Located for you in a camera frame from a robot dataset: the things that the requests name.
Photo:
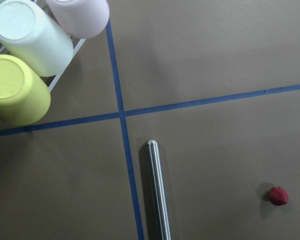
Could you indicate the red strawberry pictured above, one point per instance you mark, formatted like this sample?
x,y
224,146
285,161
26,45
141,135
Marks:
x,y
278,196

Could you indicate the pink cup on rack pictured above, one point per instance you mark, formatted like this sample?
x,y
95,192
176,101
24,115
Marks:
x,y
82,19

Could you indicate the metal cup rack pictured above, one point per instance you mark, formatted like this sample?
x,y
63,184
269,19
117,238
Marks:
x,y
62,65

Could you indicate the yellow-green cup on rack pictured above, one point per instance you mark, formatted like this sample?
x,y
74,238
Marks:
x,y
24,97

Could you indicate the white cup on rack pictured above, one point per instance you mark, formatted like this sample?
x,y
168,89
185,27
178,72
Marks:
x,y
32,37

